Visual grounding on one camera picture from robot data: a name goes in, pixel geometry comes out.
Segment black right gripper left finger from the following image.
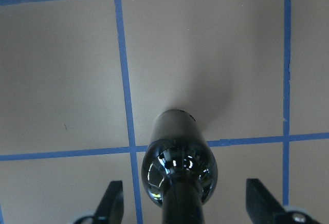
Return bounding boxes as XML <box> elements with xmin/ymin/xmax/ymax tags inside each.
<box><xmin>74</xmin><ymin>180</ymin><xmax>124</xmax><ymax>224</ymax></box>

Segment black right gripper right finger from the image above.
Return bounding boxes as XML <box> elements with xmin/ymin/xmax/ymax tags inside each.
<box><xmin>246</xmin><ymin>178</ymin><xmax>318</xmax><ymax>224</ymax></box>

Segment dark glass wine bottle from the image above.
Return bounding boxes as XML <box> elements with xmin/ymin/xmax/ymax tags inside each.
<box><xmin>141</xmin><ymin>109</ymin><xmax>218</xmax><ymax>223</ymax></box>

